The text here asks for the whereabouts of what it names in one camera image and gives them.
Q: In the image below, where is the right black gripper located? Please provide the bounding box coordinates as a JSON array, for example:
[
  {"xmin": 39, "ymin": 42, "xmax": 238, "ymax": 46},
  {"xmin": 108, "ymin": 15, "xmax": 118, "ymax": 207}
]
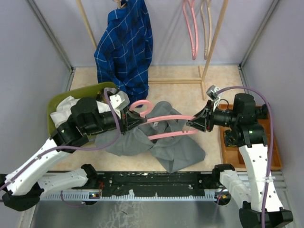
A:
[{"xmin": 186, "ymin": 100, "xmax": 238, "ymax": 132}]

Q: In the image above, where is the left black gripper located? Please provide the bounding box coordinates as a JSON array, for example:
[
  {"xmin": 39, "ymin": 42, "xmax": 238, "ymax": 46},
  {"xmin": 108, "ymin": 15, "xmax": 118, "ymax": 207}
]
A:
[{"xmin": 84, "ymin": 105, "xmax": 147, "ymax": 135}]

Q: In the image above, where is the grey shirt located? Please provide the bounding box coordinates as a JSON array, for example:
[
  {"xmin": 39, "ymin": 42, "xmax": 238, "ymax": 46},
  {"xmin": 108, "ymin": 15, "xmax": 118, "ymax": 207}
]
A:
[{"xmin": 95, "ymin": 101, "xmax": 207, "ymax": 173}]

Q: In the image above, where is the light wooden hanger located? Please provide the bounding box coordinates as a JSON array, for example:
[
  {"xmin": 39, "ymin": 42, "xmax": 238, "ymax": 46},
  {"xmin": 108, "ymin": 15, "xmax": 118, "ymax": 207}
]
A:
[{"xmin": 200, "ymin": 0, "xmax": 212, "ymax": 60}]

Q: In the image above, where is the white shirt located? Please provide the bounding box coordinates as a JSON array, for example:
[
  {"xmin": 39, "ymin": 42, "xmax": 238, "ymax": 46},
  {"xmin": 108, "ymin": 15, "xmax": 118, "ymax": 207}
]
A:
[{"xmin": 50, "ymin": 96, "xmax": 110, "ymax": 128}]

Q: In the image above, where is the pink plastic hanger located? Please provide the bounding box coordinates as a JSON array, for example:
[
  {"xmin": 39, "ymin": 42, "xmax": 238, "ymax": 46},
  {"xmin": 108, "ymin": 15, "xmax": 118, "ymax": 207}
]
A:
[{"xmin": 182, "ymin": 0, "xmax": 199, "ymax": 60}]

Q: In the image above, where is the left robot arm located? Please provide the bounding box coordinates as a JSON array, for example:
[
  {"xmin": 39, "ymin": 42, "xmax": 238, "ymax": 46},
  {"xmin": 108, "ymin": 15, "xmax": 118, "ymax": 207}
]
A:
[{"xmin": 0, "ymin": 97, "xmax": 147, "ymax": 211}]

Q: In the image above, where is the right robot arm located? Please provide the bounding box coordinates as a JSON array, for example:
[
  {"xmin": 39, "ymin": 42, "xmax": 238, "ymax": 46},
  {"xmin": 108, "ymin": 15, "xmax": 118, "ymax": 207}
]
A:
[{"xmin": 186, "ymin": 93, "xmax": 294, "ymax": 228}]

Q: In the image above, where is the blue plaid hanging shirt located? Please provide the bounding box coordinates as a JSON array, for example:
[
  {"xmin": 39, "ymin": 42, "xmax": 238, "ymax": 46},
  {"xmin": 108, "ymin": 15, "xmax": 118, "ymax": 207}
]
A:
[{"xmin": 94, "ymin": 0, "xmax": 153, "ymax": 103}]

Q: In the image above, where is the wooden hanger with blue shirt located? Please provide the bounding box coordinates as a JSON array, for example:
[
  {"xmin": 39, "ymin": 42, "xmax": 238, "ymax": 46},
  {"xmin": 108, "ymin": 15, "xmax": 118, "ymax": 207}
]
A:
[{"xmin": 113, "ymin": 0, "xmax": 126, "ymax": 9}]

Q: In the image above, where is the olive green plastic basket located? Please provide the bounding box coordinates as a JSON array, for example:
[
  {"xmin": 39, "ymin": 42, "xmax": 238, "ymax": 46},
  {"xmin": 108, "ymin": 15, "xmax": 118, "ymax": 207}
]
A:
[{"xmin": 47, "ymin": 82, "xmax": 117, "ymax": 136}]

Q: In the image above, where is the wooden clothes rack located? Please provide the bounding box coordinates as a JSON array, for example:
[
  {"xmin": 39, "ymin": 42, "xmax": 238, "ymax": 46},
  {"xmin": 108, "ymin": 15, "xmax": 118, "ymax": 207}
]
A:
[{"xmin": 75, "ymin": 0, "xmax": 230, "ymax": 100}]

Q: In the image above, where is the wooden compartment tray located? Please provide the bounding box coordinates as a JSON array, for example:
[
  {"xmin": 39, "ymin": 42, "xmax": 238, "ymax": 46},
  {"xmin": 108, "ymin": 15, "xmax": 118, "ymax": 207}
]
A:
[{"xmin": 218, "ymin": 104, "xmax": 283, "ymax": 171}]

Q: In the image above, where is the dark rolled cloth in tray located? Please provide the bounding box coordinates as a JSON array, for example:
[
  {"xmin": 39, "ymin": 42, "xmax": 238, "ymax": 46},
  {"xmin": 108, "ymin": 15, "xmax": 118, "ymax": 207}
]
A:
[{"xmin": 255, "ymin": 104, "xmax": 268, "ymax": 119}]

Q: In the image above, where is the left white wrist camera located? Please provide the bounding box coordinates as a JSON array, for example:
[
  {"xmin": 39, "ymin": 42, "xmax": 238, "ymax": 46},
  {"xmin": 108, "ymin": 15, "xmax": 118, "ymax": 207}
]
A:
[{"xmin": 109, "ymin": 91, "xmax": 130, "ymax": 111}]

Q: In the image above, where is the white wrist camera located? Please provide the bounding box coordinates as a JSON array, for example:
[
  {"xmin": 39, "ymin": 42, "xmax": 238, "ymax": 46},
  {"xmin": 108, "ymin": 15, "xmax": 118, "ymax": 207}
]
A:
[
  {"xmin": 207, "ymin": 85, "xmax": 222, "ymax": 111},
  {"xmin": 109, "ymin": 91, "xmax": 130, "ymax": 111}
]

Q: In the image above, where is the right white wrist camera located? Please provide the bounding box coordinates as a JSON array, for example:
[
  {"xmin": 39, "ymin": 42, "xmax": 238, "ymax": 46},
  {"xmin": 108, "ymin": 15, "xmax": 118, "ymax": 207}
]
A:
[{"xmin": 207, "ymin": 85, "xmax": 222, "ymax": 111}]

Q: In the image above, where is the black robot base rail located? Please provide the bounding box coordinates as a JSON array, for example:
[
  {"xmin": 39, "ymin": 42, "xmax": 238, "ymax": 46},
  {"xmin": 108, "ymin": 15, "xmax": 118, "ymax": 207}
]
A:
[{"xmin": 45, "ymin": 170, "xmax": 240, "ymax": 206}]

